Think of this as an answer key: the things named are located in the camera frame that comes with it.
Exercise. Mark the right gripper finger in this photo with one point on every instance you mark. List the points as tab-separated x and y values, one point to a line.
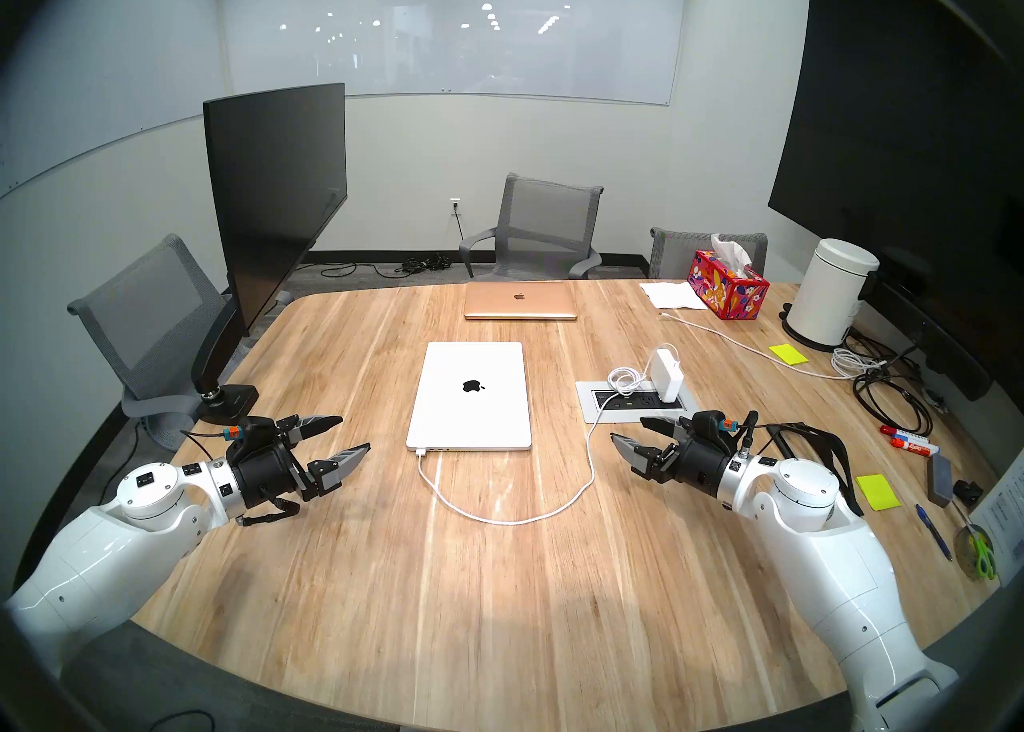
660	424
636	454

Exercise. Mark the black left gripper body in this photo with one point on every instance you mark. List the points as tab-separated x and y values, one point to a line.
268	474

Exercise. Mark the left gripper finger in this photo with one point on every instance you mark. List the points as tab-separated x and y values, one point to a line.
340	470
312	425

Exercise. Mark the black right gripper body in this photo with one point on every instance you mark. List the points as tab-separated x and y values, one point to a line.
700	458

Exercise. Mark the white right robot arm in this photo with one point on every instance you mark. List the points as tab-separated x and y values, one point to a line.
840	578

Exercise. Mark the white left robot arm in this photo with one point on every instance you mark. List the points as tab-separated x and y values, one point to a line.
96	546

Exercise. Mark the silver MacBook laptop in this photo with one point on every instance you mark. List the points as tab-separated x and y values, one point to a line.
448	418

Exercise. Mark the rose gold MacBook laptop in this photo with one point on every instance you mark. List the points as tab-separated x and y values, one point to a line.
520	302

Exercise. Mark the black desk monitor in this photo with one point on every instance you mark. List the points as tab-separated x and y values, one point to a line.
272	194

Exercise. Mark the white power adapter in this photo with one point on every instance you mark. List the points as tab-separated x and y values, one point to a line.
664	377

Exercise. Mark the grey table outlet plate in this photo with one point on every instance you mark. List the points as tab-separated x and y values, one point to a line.
586	406

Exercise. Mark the white paper napkin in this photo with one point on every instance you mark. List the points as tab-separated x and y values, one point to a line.
668	294

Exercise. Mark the yellow sticky note pad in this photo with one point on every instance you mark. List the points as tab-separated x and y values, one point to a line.
790	354
878	492

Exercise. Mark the black laptop stand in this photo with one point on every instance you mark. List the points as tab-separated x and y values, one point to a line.
840	458

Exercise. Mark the colourful floral tissue box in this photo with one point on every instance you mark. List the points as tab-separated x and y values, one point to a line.
724	286

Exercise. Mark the grey mesh office chair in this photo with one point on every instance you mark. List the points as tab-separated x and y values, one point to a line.
544	218
152	314
676	250

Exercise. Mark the red capped whiteboard marker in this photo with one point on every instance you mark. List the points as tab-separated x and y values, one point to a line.
886	430

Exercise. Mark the white cylindrical bin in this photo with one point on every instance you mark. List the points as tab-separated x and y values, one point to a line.
828	290

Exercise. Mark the red markers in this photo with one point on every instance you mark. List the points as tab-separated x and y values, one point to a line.
912	444

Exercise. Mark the grey whiteboard eraser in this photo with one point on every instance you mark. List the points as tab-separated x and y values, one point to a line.
940	482

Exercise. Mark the blue pen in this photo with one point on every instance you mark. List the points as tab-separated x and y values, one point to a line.
934	534

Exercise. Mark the small black clip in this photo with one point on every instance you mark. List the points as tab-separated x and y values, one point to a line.
966	490

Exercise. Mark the black video bar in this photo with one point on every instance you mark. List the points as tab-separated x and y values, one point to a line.
952	354

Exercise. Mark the white printed paper sheet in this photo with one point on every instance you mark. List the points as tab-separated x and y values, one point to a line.
1008	506

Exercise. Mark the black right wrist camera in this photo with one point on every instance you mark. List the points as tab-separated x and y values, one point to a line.
712	422

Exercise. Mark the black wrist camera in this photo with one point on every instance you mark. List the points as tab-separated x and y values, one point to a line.
256	433
712	422

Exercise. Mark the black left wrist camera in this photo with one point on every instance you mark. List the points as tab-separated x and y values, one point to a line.
256	433

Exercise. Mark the large black wall television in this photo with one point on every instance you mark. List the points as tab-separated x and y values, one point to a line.
880	138

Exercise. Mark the glass wall whiteboard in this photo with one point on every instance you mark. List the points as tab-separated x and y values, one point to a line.
448	18

